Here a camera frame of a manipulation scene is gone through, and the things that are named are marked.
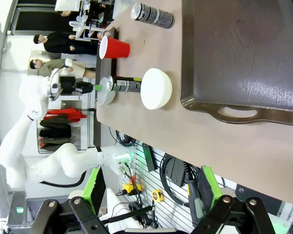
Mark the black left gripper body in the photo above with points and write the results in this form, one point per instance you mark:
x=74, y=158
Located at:
x=68, y=85

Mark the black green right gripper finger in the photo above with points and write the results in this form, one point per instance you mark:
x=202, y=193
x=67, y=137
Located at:
x=95, y=187
x=208, y=190

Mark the right gripper finger with green tip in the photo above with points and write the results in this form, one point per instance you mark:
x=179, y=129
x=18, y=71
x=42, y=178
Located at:
x=86, y=87

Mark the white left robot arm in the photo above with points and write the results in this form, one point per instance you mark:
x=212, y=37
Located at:
x=36, y=136

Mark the small white bowl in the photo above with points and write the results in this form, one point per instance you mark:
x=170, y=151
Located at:
x=105, y=92

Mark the person in olive jacket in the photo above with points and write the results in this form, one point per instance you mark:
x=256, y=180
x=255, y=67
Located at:
x=55, y=67

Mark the dark brown plastic tray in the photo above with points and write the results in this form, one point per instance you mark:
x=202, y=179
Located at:
x=106, y=65

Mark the red jacket on rack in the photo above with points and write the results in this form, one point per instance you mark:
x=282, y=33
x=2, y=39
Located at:
x=64, y=114

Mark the yellow emergency stop box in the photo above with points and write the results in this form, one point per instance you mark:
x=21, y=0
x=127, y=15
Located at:
x=131, y=188

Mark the black power adapter box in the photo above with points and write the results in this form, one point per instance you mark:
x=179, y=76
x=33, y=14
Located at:
x=176, y=170

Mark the black can with green label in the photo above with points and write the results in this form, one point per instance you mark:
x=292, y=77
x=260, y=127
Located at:
x=125, y=84

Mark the person in black clothes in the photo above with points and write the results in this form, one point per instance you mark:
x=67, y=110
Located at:
x=61, y=43

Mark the dark jackets on rack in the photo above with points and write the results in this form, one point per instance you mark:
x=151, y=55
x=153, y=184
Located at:
x=55, y=131

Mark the red plastic cup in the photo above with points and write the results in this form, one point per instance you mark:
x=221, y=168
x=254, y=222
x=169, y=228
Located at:
x=114, y=48

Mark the yellow tape measure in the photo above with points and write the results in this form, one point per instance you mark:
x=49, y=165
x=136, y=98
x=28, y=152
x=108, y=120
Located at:
x=157, y=195

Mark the black power strip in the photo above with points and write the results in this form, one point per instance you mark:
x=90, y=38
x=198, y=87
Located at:
x=149, y=157

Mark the white shelf unit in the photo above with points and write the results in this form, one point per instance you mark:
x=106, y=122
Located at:
x=84, y=25

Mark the large white bowl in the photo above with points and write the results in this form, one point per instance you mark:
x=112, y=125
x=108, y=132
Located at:
x=156, y=89

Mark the grey cabinet with green sign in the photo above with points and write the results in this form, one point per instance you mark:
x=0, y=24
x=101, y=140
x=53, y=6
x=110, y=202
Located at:
x=18, y=209

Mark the black can with white print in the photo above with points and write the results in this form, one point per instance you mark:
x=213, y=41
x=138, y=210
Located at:
x=152, y=15

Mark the large brown plastic tray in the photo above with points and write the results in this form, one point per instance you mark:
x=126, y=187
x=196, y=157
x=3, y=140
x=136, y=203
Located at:
x=241, y=61

